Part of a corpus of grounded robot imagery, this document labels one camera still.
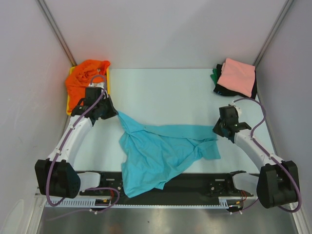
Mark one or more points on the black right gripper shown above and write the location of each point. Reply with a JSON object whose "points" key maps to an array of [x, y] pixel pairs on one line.
{"points": [[220, 129]]}

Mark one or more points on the orange t shirt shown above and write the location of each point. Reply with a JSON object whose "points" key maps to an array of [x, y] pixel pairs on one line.
{"points": [[78, 80]]}

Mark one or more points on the folded green t shirt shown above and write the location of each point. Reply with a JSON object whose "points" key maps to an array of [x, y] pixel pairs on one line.
{"points": [[214, 76]]}

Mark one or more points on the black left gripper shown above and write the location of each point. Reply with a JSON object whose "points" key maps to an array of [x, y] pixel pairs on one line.
{"points": [[112, 112]]}

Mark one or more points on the light blue t shirt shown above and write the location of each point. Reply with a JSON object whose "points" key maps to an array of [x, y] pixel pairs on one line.
{"points": [[157, 154]]}

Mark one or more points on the yellow plastic bin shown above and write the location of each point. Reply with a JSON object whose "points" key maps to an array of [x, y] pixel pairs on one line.
{"points": [[108, 83]]}

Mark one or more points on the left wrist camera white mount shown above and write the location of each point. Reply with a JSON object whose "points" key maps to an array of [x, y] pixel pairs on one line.
{"points": [[101, 85]]}

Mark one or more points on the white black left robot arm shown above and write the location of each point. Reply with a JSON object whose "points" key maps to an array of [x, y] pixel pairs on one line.
{"points": [[56, 175]]}

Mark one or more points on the folded pink t shirt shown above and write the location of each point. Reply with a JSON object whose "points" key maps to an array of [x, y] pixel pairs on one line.
{"points": [[237, 76]]}

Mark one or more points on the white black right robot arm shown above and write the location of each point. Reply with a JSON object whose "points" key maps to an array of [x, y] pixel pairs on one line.
{"points": [[278, 182]]}

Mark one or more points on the white slotted cable duct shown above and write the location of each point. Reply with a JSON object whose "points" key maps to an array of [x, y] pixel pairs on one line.
{"points": [[101, 203]]}

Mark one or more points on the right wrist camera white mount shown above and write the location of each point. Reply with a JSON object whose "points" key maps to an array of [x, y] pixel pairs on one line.
{"points": [[238, 109]]}

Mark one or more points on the folded black t shirt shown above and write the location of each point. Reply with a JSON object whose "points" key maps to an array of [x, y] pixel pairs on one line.
{"points": [[222, 91]]}

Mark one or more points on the black mounting base plate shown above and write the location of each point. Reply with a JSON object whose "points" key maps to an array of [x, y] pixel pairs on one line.
{"points": [[184, 189]]}

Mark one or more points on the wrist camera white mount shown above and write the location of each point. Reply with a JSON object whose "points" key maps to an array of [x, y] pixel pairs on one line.
{"points": [[101, 85], [238, 109]]}

